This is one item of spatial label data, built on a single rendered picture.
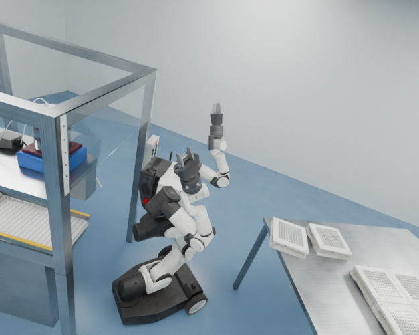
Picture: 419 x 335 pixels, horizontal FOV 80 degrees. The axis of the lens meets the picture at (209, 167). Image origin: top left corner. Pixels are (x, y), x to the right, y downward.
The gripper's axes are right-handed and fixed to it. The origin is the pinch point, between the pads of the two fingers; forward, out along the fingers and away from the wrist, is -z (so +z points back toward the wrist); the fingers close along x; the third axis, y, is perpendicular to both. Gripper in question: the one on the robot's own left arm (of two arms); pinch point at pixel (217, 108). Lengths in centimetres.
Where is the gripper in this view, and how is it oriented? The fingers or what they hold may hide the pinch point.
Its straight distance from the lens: 162.4
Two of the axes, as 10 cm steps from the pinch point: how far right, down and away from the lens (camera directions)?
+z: 0.0, 9.7, 2.2
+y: -9.4, 0.8, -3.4
